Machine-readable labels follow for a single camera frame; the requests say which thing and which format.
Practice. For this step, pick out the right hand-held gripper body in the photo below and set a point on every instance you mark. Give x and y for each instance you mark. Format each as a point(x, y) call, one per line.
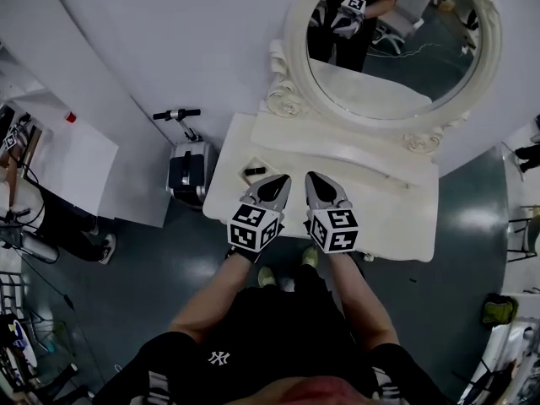
point(337, 228)

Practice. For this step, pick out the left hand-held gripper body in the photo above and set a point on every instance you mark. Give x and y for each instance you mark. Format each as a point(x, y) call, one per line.
point(253, 226)

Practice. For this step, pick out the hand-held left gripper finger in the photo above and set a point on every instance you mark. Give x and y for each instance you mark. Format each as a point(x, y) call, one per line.
point(255, 190)
point(287, 196)

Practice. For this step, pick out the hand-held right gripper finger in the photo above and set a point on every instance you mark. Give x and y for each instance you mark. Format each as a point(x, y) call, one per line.
point(341, 196)
point(310, 196)

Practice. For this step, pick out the small black tube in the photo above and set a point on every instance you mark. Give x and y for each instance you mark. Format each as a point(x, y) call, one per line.
point(255, 171)

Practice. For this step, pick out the small white tray box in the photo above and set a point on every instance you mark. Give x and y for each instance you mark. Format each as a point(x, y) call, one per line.
point(257, 162)

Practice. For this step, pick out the white ornate dressing table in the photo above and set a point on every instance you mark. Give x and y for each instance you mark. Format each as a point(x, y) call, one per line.
point(388, 217)

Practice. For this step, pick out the person's right forearm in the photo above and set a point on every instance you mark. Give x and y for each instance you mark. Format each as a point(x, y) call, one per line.
point(363, 306)

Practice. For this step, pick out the person's left forearm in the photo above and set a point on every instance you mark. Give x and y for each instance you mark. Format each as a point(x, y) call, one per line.
point(211, 302)

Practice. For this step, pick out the person's right yellow-green shoe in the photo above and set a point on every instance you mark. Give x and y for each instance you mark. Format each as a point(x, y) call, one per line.
point(311, 256)

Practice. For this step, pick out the person's yellow-green shoe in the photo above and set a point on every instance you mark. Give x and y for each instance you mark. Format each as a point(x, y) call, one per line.
point(311, 256)
point(267, 277)

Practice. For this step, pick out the person's left yellow-green shoe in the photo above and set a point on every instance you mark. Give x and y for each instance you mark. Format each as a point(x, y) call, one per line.
point(267, 277)

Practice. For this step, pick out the person's black trousers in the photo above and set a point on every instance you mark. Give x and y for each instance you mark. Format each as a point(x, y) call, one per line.
point(308, 285)

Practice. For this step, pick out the black scooter suitcase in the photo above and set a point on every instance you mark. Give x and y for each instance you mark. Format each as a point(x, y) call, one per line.
point(187, 171)

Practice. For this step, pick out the person's black t-shirt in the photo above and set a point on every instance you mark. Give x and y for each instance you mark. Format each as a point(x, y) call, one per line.
point(261, 352)

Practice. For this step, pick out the white framed oval mirror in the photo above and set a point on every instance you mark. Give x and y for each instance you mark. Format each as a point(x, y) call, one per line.
point(295, 57)

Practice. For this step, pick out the white cabinet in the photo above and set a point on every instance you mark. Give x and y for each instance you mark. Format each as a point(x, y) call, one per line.
point(84, 171)

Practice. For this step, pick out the black metal stool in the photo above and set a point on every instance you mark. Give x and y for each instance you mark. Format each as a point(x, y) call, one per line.
point(523, 234)

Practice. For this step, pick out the black metal chair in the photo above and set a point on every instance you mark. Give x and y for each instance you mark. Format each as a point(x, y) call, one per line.
point(481, 384)

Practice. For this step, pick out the grey office chair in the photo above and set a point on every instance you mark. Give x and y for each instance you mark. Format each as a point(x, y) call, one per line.
point(38, 249)

